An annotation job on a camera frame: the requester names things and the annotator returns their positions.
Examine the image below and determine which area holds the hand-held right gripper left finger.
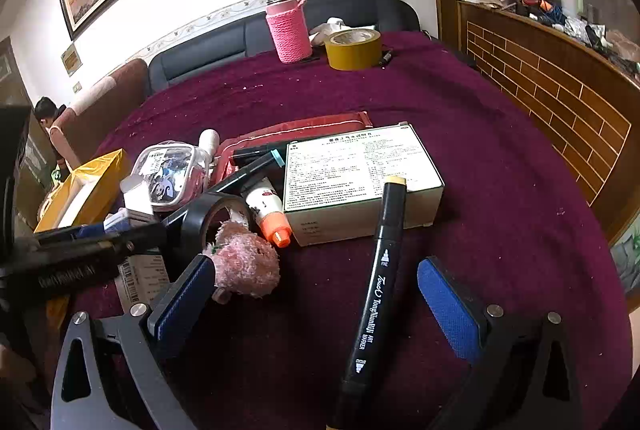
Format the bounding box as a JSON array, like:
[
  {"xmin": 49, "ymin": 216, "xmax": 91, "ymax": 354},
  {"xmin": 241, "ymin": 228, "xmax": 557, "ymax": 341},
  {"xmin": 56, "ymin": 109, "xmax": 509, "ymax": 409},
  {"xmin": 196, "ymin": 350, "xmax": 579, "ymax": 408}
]
[{"xmin": 50, "ymin": 254, "xmax": 218, "ymax": 430}]

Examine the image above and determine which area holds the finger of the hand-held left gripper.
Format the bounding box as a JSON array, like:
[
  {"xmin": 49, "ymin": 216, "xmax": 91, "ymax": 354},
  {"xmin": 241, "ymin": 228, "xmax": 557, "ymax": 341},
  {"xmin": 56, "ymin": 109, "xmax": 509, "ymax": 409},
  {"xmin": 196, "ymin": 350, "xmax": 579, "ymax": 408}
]
[{"xmin": 32, "ymin": 221, "xmax": 169, "ymax": 256}]

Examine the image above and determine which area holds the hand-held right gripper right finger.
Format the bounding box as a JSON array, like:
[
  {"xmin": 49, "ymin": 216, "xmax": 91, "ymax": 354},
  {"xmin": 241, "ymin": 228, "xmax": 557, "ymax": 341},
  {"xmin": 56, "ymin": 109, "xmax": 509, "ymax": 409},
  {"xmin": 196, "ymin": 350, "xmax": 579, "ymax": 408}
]
[{"xmin": 416, "ymin": 256, "xmax": 586, "ymax": 430}]

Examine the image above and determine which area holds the blue and white box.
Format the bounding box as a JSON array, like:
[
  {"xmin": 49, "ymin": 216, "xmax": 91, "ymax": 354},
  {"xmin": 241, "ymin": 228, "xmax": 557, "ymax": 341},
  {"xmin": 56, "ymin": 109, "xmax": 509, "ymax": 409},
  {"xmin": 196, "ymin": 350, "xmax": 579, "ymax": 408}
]
[{"xmin": 102, "ymin": 210, "xmax": 161, "ymax": 231}]

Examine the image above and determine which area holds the white barcode box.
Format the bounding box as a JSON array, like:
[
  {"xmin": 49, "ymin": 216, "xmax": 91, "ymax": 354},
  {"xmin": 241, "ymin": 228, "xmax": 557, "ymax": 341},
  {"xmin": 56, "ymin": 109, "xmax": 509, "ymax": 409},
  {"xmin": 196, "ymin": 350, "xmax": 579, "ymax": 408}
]
[{"xmin": 115, "ymin": 250, "xmax": 173, "ymax": 308}]

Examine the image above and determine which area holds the small white box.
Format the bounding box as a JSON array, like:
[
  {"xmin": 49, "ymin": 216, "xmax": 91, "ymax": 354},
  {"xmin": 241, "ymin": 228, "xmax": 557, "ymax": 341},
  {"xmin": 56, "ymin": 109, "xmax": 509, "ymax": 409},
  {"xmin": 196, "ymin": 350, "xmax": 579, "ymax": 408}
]
[{"xmin": 120, "ymin": 174, "xmax": 156, "ymax": 223}]

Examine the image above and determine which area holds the yellow box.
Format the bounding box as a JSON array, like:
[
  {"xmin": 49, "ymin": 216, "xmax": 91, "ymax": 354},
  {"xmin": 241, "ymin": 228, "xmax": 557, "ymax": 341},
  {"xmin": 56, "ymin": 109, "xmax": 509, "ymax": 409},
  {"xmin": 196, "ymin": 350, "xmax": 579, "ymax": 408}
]
[{"xmin": 34, "ymin": 149, "xmax": 132, "ymax": 233}]

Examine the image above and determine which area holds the black marker with beige cap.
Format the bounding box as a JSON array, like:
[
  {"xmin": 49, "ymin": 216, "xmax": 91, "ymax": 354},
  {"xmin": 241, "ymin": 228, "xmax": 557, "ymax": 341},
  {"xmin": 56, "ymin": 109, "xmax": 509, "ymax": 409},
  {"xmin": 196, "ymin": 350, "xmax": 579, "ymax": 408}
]
[{"xmin": 327, "ymin": 176, "xmax": 407, "ymax": 430}]

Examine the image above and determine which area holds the black tape roll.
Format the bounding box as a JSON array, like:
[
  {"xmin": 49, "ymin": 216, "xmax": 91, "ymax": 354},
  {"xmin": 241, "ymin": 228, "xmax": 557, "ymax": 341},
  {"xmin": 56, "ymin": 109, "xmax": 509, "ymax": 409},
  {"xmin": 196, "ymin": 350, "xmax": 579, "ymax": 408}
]
[{"xmin": 175, "ymin": 192, "xmax": 253, "ymax": 271}]

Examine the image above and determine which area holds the transparent plastic case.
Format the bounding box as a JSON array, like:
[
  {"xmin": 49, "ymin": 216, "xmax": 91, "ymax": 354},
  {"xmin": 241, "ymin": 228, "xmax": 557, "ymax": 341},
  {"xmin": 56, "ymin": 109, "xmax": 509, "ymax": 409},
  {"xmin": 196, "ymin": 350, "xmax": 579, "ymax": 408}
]
[{"xmin": 131, "ymin": 140, "xmax": 211, "ymax": 213}]

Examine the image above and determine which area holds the white bottle with orange cap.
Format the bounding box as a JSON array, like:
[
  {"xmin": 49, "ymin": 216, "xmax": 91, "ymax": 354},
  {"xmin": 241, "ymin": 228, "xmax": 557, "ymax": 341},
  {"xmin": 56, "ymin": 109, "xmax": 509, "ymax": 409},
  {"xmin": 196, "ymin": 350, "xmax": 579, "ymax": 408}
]
[{"xmin": 245, "ymin": 177, "xmax": 292, "ymax": 249}]

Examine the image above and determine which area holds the black marker with teal cap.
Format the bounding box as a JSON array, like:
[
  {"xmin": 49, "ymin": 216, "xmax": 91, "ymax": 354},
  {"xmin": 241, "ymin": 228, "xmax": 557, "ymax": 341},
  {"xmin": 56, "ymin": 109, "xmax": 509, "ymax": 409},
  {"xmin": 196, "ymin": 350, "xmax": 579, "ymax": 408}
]
[{"xmin": 207, "ymin": 149, "xmax": 287, "ymax": 198}]

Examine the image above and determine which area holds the red foil packet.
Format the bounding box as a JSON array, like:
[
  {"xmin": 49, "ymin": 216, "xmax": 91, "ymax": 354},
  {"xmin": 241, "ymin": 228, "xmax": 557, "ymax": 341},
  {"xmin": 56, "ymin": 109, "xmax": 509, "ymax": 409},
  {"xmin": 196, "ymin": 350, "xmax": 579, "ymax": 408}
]
[{"xmin": 215, "ymin": 111, "xmax": 373, "ymax": 181}]

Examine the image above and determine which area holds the pink fluffy ball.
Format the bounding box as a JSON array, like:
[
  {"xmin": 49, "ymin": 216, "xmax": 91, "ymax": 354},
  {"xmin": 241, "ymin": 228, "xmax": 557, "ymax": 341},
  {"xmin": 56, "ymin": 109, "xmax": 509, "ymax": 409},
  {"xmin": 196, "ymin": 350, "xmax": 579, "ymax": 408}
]
[{"xmin": 202, "ymin": 220, "xmax": 281, "ymax": 303}]

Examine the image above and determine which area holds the maroon tablecloth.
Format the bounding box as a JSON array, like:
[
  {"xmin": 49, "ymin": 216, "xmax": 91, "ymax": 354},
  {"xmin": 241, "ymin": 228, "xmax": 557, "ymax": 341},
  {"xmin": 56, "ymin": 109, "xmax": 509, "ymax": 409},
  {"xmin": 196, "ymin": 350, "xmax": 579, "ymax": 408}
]
[{"xmin": 65, "ymin": 30, "xmax": 631, "ymax": 430}]

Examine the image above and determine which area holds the brown upholstered armchair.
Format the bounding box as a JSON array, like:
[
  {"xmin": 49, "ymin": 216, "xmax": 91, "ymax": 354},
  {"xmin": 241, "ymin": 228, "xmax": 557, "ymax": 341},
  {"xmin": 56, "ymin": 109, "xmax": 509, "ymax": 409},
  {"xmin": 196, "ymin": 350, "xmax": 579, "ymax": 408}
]
[{"xmin": 52, "ymin": 58, "xmax": 151, "ymax": 171}]

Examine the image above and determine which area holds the white cylinder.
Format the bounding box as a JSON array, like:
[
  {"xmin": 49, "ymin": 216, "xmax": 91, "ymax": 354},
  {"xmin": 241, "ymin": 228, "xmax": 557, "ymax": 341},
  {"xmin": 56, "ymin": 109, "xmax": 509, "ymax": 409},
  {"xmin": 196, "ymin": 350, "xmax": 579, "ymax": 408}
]
[{"xmin": 198, "ymin": 129, "xmax": 221, "ymax": 161}]

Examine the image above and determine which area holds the white medicine box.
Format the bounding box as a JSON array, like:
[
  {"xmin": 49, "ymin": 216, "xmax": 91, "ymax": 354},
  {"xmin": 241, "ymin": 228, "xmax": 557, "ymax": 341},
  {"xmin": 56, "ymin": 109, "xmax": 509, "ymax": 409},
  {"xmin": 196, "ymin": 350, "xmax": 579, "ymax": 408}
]
[{"xmin": 282, "ymin": 122, "xmax": 446, "ymax": 247}]

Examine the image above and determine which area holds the carved wooden door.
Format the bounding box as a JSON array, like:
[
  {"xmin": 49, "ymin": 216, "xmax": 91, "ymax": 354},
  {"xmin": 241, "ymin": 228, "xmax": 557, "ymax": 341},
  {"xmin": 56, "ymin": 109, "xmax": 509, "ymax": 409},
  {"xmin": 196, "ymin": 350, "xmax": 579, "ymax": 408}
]
[{"xmin": 0, "ymin": 36, "xmax": 33, "ymax": 108}]

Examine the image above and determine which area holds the black leather sofa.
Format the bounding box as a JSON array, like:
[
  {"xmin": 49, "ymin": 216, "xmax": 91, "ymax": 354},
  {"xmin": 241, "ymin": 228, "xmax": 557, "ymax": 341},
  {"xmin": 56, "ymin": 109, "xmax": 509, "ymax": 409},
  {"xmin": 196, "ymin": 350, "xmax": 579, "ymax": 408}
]
[{"xmin": 147, "ymin": 0, "xmax": 420, "ymax": 98}]

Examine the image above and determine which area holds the wooden counter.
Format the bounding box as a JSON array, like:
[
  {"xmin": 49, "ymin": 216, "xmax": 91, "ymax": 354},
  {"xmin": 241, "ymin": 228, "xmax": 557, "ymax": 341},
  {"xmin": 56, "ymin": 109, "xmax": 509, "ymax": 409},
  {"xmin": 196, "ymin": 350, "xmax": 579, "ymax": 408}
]
[{"xmin": 440, "ymin": 0, "xmax": 640, "ymax": 241}]

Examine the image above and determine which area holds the yellow tape roll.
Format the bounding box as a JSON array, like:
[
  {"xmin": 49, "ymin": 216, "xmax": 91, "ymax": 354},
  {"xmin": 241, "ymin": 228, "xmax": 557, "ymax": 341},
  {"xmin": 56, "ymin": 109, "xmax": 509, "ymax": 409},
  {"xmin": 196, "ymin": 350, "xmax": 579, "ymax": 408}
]
[{"xmin": 324, "ymin": 29, "xmax": 383, "ymax": 72}]

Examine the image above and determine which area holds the pink knit-sleeved bottle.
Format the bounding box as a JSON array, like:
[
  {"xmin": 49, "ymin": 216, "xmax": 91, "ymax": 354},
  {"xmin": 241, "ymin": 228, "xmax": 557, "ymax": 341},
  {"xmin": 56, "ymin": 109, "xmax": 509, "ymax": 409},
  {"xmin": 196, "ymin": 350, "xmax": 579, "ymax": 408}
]
[{"xmin": 264, "ymin": 0, "xmax": 315, "ymax": 64}]

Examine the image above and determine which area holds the white glove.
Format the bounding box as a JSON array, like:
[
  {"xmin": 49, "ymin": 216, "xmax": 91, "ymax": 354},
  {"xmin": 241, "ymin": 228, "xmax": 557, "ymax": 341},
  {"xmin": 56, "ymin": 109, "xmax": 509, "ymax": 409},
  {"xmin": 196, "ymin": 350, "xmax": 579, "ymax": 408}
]
[{"xmin": 309, "ymin": 17, "xmax": 376, "ymax": 47}]

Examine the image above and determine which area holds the pile of small clutter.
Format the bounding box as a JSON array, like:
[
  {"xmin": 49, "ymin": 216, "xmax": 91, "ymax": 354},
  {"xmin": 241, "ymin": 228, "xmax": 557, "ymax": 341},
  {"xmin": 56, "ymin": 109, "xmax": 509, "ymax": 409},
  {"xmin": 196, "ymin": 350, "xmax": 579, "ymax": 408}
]
[{"xmin": 500, "ymin": 0, "xmax": 640, "ymax": 76}]

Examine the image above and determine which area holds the gold wall plaque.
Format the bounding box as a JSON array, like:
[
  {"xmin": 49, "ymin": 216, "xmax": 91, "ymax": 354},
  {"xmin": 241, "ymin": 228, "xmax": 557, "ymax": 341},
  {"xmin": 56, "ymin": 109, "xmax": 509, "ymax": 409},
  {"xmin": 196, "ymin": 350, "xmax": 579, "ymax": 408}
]
[{"xmin": 61, "ymin": 42, "xmax": 83, "ymax": 77}]

